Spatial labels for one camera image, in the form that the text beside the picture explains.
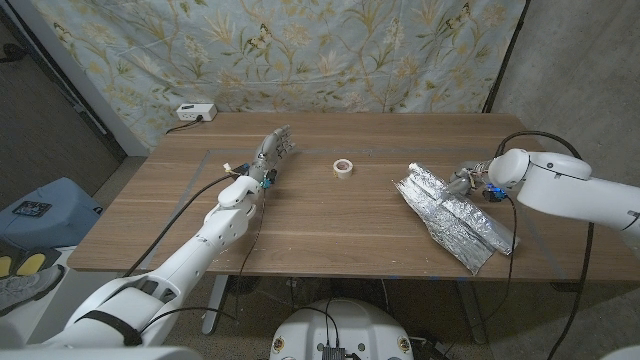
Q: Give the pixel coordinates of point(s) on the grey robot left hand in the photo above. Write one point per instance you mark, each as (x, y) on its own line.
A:
(267, 160)

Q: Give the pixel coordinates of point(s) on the aluminum foil sheet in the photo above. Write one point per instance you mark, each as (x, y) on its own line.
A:
(450, 215)

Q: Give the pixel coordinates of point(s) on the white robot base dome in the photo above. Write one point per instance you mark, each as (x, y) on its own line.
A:
(350, 325)

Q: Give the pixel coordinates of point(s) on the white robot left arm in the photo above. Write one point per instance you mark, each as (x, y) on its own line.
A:
(200, 245)

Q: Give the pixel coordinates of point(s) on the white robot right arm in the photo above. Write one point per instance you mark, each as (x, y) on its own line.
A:
(560, 190)

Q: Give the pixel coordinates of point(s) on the white tape roll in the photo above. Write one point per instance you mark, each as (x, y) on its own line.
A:
(343, 174)

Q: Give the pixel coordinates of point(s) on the white power strip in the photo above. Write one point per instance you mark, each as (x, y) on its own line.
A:
(196, 112)

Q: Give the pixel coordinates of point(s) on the floral backdrop cloth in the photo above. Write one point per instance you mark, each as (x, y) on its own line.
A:
(300, 60)

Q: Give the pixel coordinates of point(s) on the grey table leg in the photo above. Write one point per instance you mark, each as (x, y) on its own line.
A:
(215, 300)
(472, 315)

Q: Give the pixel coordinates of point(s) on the small black base device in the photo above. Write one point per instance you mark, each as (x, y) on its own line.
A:
(332, 354)

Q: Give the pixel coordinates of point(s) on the black printed marker card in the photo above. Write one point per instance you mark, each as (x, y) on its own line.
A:
(31, 208)

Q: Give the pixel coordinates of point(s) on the black backdrop stand pole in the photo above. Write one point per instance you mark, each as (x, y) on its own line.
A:
(502, 65)

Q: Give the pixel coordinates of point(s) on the black shoe yellow insole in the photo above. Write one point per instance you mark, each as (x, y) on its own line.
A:
(31, 262)
(4, 266)

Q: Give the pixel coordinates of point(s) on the grey sneaker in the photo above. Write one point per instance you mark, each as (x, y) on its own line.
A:
(25, 289)

